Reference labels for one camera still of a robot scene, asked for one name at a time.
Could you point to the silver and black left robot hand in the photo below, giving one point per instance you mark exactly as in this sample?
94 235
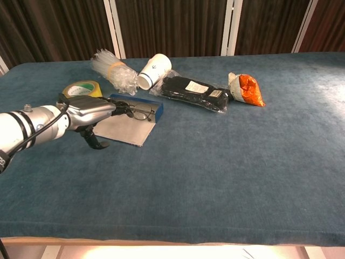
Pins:
86 110

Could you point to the white box with blue edge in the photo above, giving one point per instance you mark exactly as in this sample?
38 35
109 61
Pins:
129 132

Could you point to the black eyeglasses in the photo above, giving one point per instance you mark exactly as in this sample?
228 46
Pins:
143 114

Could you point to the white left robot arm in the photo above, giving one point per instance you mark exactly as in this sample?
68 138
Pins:
27 124

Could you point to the yellow packing tape roll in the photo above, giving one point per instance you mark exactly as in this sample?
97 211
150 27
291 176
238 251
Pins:
81 89

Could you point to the bundle of clear straws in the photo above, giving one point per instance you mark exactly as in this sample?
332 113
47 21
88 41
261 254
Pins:
113 71

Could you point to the white paper cup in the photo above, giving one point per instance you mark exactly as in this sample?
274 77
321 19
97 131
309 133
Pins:
155 70

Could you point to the black gloves in plastic bag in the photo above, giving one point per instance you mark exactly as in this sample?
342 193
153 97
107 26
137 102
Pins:
188 94

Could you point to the brown pleated curtain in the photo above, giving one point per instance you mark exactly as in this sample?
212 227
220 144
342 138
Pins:
172 27

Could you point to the blue table cloth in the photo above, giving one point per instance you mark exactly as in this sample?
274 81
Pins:
188 175

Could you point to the orange and white snack packet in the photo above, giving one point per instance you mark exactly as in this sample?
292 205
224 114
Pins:
250 91

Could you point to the white partition frame post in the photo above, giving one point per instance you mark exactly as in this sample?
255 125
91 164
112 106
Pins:
231 27
2 66
114 29
304 27

